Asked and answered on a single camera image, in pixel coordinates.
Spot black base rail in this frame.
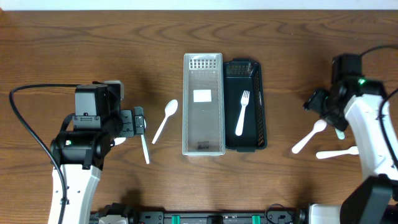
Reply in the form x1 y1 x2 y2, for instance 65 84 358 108
88 203 308 224

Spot dark green mesh basket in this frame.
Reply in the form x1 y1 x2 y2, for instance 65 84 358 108
223 58 267 152

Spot white spoon under left arm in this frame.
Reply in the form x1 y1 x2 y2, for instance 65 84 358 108
114 138 126 146

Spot clear plastic mesh basket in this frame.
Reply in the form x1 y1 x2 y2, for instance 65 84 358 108
182 53 226 156

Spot mint green plastic fork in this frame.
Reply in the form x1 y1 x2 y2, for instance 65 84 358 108
335 128 345 140

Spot white label in basket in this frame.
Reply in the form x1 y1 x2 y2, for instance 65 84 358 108
193 90 211 103

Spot white spoon near left gripper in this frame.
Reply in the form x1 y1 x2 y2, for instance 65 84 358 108
152 100 178 144

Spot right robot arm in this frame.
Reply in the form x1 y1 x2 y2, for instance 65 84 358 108
303 54 397 224

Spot white plastic fork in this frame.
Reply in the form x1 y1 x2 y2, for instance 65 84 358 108
235 90 250 136

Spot white utensil under right arm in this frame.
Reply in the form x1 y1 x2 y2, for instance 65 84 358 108
316 146 359 159

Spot white plastic spoon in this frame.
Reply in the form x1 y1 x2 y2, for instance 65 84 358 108
292 119 327 154

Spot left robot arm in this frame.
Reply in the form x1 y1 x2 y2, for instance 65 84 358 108
49 80 146 223

